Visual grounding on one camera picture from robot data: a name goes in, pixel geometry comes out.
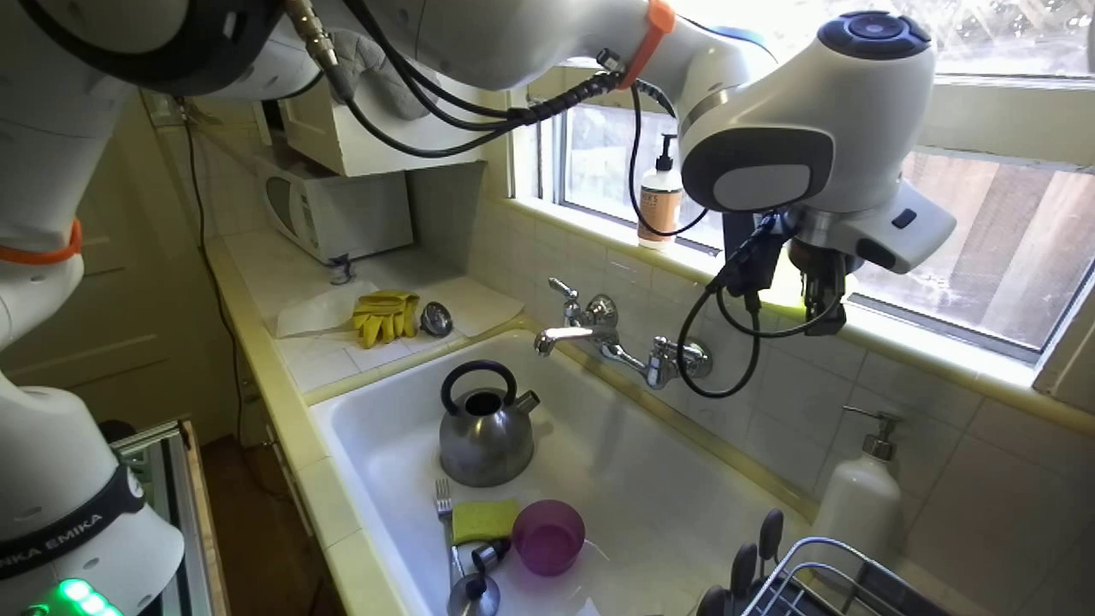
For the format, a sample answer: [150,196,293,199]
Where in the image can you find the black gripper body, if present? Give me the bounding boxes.
[786,235,857,299]

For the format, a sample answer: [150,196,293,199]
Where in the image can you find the brown soap bottle black pump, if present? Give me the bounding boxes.
[633,130,685,246]

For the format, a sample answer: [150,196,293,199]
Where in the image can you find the white soap dispenser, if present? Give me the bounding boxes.
[811,406,908,560]

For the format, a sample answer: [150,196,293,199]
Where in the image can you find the white ceramic sink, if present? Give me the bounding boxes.
[307,327,817,616]

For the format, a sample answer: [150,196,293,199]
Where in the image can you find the small metal sink strainer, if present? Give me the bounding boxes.
[419,299,458,343]

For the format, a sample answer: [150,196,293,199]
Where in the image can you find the yellow sponge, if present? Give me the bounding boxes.
[450,495,525,548]

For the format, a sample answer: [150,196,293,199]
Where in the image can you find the yellow rubber gloves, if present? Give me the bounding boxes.
[349,288,424,353]

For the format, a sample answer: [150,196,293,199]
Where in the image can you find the metal utensil in sink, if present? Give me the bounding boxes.
[446,534,513,616]

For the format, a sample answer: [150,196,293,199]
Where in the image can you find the white upper cabinet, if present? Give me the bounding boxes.
[270,77,489,181]

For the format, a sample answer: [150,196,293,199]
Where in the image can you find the white microwave oven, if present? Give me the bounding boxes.
[265,168,419,265]

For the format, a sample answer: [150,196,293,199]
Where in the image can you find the wood edged metal cart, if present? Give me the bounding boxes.
[113,416,234,616]

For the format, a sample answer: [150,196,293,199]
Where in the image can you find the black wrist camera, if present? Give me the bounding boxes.
[720,205,801,300]

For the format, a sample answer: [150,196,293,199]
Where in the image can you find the thin black camera cable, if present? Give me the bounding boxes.
[674,227,849,403]

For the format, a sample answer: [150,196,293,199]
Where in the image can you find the chrome wall faucet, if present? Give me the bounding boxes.
[532,272,716,389]

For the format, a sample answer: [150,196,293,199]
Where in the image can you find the wire dish rack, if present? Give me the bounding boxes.
[696,505,951,616]

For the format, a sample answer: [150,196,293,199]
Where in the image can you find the orange strap on forearm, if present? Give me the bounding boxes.
[616,0,680,90]

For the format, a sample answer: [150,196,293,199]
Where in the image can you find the steel kettle black handle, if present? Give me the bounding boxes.
[436,360,544,488]

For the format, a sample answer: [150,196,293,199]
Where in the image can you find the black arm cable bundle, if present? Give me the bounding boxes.
[277,0,716,239]

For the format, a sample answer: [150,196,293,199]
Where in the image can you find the white wall outlet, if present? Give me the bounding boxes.
[144,86,193,130]

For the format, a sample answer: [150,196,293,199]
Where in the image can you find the orange strap on lower arm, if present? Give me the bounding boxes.
[0,218,88,269]

